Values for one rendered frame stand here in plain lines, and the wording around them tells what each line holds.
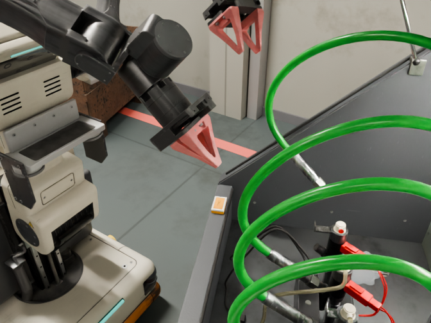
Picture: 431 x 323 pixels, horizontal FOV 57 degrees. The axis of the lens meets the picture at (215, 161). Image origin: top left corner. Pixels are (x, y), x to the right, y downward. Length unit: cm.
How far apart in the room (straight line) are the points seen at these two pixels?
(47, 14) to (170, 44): 17
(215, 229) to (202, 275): 13
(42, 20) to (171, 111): 20
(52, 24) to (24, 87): 54
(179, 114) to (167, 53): 10
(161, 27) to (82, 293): 133
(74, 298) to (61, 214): 52
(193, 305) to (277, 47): 255
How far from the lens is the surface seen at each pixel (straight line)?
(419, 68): 90
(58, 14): 60
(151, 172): 273
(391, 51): 289
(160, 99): 59
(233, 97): 325
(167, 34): 55
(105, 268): 178
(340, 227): 69
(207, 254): 88
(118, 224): 237
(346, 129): 49
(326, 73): 305
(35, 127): 114
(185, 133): 58
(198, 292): 81
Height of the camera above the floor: 160
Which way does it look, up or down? 35 degrees down
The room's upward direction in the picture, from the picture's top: straight up
